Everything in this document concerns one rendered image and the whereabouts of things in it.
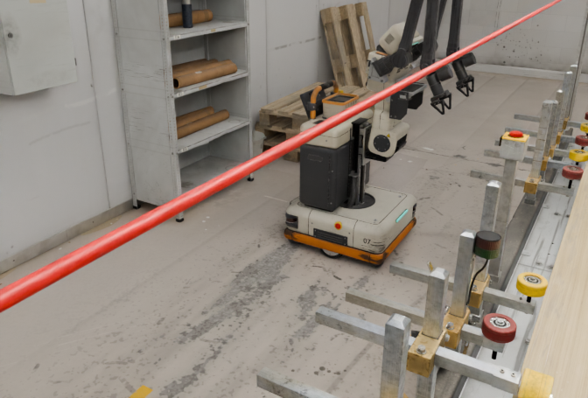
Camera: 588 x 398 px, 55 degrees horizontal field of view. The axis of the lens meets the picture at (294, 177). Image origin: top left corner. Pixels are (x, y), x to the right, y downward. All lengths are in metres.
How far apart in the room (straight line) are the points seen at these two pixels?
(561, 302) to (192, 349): 1.74
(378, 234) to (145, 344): 1.38
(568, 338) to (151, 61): 2.91
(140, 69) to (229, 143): 1.16
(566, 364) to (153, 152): 3.04
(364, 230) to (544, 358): 1.98
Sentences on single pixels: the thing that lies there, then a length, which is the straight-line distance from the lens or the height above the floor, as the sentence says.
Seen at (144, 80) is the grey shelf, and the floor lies 0.96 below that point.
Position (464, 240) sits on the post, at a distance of 1.48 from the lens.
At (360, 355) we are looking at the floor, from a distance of 2.79.
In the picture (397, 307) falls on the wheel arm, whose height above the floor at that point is 0.86.
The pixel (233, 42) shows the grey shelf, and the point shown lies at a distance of 4.42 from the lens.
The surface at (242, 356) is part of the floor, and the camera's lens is 2.77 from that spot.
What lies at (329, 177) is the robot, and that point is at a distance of 3.32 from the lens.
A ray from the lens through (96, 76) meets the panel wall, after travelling 3.86.
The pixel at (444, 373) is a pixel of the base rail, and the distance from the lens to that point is 1.67.
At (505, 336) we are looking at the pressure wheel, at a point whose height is 0.90.
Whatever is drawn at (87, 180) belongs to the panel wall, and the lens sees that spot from 3.94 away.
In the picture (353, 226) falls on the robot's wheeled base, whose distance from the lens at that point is 3.33.
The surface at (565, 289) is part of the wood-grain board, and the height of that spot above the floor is 0.90.
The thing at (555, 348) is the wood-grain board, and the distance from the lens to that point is 1.51.
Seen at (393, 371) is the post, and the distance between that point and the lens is 1.09.
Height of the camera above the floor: 1.77
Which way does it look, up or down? 22 degrees down
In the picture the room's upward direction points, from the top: straight up
